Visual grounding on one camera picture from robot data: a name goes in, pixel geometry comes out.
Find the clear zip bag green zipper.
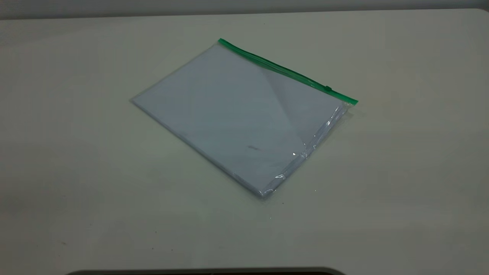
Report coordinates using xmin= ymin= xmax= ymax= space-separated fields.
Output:
xmin=130 ymin=37 xmax=359 ymax=198

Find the white paper stack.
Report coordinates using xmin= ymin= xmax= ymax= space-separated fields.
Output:
xmin=132 ymin=44 xmax=342 ymax=195

